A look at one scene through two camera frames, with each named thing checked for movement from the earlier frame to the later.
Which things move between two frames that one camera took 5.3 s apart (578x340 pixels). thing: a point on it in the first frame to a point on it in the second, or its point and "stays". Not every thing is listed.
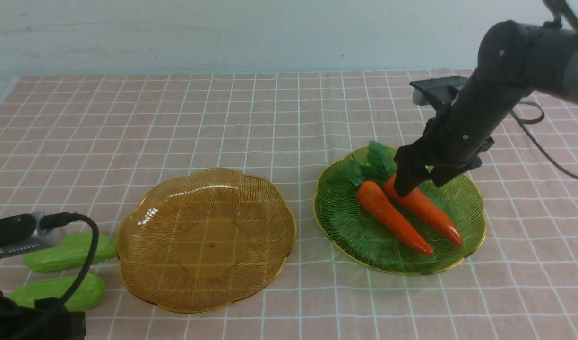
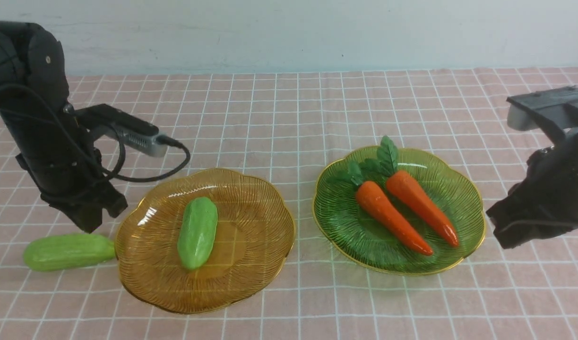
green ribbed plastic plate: (353, 233) stays
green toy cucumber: (73, 252) stays
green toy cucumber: (88, 293) to (197, 230)
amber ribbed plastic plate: (201, 241) stays
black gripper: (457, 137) to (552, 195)
